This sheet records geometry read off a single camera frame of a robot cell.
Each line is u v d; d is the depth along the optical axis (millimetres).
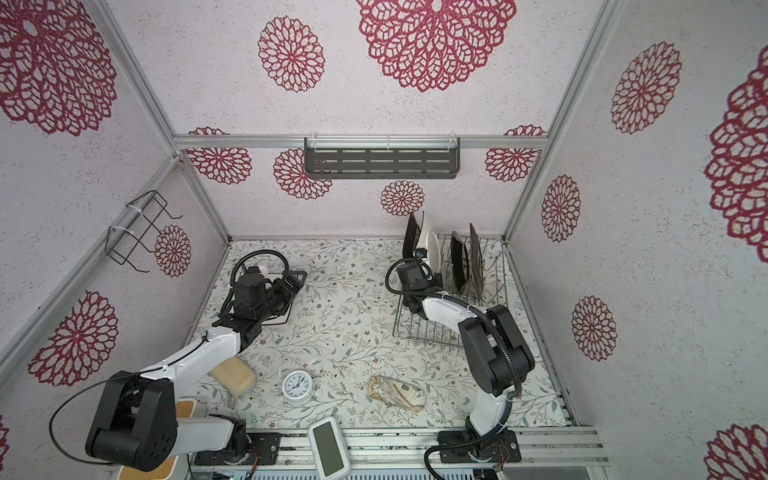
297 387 801
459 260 939
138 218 779
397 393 795
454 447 638
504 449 728
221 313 670
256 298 676
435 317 641
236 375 807
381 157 947
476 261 1029
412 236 944
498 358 483
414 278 745
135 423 413
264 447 743
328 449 703
